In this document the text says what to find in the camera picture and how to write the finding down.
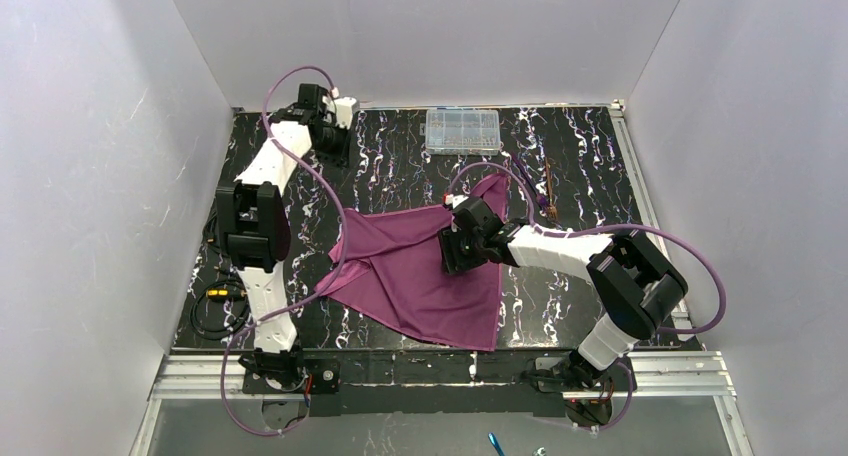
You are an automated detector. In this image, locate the purple cloth napkin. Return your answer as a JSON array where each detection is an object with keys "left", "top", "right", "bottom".
[{"left": 316, "top": 205, "right": 502, "bottom": 351}]

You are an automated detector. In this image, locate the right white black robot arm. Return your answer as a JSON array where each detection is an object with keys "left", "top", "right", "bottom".
[{"left": 438, "top": 195, "right": 688, "bottom": 388}]

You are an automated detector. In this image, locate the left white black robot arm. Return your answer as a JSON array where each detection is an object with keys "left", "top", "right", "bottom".
[{"left": 215, "top": 83, "right": 359, "bottom": 386}]

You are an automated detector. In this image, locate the clear plastic compartment box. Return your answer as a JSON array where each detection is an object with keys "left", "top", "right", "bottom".
[{"left": 424, "top": 108, "right": 502, "bottom": 156}]

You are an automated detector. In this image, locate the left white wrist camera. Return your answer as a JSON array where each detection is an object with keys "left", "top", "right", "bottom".
[{"left": 322, "top": 96, "right": 359, "bottom": 130}]

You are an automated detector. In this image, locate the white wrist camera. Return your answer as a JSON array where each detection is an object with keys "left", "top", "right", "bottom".
[
  {"left": 442, "top": 194, "right": 468, "bottom": 210},
  {"left": 322, "top": 96, "right": 359, "bottom": 130}
]

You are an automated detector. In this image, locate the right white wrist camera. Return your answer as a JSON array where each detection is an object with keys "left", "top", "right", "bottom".
[{"left": 442, "top": 194, "right": 468, "bottom": 210}]

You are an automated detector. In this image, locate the purple handled utensil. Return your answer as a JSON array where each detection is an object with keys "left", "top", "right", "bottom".
[{"left": 508, "top": 152, "right": 558, "bottom": 221}]

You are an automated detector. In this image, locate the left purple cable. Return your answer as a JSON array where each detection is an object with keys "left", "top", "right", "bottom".
[{"left": 220, "top": 65, "right": 349, "bottom": 438}]

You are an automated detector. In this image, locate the blue tool handle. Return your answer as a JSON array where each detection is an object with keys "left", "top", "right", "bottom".
[{"left": 488, "top": 433, "right": 505, "bottom": 456}]

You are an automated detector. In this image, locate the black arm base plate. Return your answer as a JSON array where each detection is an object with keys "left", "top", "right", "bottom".
[{"left": 238, "top": 349, "right": 637, "bottom": 417}]

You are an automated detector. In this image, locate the aluminium frame rail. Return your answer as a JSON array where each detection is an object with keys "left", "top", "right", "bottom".
[{"left": 130, "top": 102, "right": 753, "bottom": 455}]

